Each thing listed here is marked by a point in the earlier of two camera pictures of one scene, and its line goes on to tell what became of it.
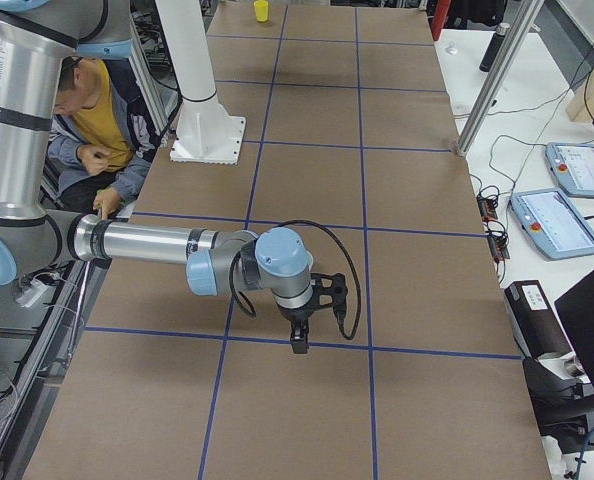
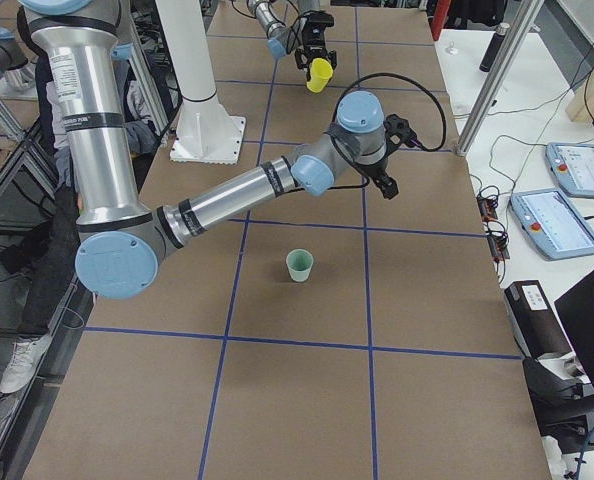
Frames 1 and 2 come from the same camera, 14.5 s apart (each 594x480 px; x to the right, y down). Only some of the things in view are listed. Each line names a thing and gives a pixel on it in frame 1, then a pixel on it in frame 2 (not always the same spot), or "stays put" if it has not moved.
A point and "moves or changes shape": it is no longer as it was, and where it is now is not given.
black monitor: (588, 311) stays put
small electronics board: (487, 208) stays put
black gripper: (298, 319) to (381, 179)
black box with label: (533, 322) stays put
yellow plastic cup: (261, 9) moves or changes shape
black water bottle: (494, 46) stays put
